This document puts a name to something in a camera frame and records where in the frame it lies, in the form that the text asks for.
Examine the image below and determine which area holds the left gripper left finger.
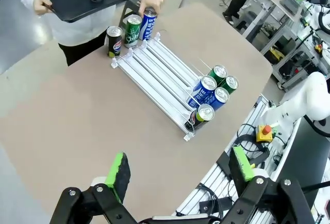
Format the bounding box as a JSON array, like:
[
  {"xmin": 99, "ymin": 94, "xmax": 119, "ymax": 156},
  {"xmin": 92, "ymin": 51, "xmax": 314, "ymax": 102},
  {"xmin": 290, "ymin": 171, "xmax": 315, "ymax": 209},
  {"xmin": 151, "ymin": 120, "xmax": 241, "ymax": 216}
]
[{"xmin": 50, "ymin": 152, "xmax": 137, "ymax": 224}]

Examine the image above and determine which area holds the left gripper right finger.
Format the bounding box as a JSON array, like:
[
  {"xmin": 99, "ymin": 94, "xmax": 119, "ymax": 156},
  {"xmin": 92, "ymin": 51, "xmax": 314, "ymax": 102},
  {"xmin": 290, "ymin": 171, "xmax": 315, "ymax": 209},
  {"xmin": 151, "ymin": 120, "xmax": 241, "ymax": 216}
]
[{"xmin": 223, "ymin": 146, "xmax": 317, "ymax": 224}]

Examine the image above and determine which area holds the blue Pocari Sweat can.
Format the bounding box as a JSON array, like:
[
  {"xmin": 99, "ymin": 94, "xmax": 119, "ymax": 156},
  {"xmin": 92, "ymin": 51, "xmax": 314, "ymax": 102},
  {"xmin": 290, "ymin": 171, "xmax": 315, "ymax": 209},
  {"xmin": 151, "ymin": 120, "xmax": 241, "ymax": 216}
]
[
  {"xmin": 138, "ymin": 7, "xmax": 158, "ymax": 41},
  {"xmin": 206, "ymin": 87, "xmax": 230, "ymax": 111},
  {"xmin": 187, "ymin": 75, "xmax": 218, "ymax": 109}
]

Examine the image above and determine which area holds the black serving tray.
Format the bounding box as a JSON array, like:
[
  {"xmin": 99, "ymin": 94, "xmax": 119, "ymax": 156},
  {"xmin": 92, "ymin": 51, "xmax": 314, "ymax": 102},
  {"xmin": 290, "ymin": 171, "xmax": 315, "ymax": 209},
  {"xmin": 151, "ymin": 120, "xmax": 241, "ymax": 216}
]
[{"xmin": 42, "ymin": 0, "xmax": 140, "ymax": 24}]

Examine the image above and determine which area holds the person in white hoodie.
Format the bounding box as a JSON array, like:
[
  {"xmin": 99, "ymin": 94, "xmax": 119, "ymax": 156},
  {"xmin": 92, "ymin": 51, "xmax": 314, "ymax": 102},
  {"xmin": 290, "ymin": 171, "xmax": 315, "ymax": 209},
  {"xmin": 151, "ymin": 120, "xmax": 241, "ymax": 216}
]
[{"xmin": 12, "ymin": 0, "xmax": 168, "ymax": 66}]

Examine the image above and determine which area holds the person's left hand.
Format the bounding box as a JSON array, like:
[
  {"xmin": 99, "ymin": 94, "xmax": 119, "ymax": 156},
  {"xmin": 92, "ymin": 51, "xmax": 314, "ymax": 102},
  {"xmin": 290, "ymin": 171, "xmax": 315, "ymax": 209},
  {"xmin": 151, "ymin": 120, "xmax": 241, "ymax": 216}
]
[{"xmin": 138, "ymin": 0, "xmax": 168, "ymax": 19}]

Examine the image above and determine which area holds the person's right hand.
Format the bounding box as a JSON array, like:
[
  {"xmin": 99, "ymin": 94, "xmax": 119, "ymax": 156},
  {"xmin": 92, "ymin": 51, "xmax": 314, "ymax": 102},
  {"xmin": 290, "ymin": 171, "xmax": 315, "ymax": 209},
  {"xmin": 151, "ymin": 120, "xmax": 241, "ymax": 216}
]
[{"xmin": 32, "ymin": 0, "xmax": 54, "ymax": 16}]

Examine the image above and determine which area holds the yellow emergency stop button box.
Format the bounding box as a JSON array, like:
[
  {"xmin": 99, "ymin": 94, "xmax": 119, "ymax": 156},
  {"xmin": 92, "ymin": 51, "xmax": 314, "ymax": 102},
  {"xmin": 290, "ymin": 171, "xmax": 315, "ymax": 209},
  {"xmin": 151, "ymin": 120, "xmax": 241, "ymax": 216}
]
[{"xmin": 255, "ymin": 125, "xmax": 274, "ymax": 143}]

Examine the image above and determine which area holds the black base panel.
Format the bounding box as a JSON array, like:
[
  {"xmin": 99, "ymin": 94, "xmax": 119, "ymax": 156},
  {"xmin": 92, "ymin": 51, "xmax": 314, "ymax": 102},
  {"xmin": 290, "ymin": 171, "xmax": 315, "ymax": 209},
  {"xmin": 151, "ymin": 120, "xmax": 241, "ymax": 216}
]
[{"xmin": 270, "ymin": 117, "xmax": 330, "ymax": 191}]

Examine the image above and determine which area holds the green Chilsung cider can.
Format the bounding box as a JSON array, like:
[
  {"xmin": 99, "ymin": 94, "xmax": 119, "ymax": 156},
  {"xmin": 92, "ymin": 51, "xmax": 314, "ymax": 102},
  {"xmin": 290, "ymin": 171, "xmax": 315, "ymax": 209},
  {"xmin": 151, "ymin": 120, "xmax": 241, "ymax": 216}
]
[
  {"xmin": 124, "ymin": 14, "xmax": 142, "ymax": 49},
  {"xmin": 219, "ymin": 75, "xmax": 239, "ymax": 96},
  {"xmin": 207, "ymin": 64, "xmax": 228, "ymax": 85}
]

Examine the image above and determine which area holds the white can dispenser rack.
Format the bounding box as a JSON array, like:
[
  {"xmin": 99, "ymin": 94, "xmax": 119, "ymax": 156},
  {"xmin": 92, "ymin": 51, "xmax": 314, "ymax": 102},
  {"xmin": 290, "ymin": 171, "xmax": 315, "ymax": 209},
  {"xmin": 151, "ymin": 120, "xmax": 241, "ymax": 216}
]
[{"xmin": 110, "ymin": 31, "xmax": 207, "ymax": 142}]

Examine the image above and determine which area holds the black cable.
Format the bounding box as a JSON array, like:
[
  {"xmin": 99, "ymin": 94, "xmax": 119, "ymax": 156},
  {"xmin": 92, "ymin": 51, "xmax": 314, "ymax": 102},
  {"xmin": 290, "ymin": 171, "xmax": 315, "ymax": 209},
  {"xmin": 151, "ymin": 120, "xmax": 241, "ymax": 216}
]
[{"xmin": 236, "ymin": 123, "xmax": 271, "ymax": 163}]

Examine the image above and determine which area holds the aluminium frame workbench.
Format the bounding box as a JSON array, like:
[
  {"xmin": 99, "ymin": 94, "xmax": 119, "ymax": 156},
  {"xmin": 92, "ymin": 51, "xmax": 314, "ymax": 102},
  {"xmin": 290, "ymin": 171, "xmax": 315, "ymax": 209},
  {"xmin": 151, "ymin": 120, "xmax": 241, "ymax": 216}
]
[{"xmin": 242, "ymin": 0, "xmax": 330, "ymax": 92}]

